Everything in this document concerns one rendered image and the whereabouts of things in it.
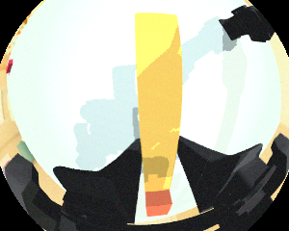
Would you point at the small red block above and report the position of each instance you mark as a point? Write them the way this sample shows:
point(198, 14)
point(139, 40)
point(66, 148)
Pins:
point(9, 66)

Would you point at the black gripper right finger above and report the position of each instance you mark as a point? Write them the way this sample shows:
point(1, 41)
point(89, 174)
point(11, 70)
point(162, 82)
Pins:
point(208, 171)

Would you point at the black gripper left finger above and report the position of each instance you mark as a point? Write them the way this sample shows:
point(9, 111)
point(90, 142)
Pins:
point(119, 181)

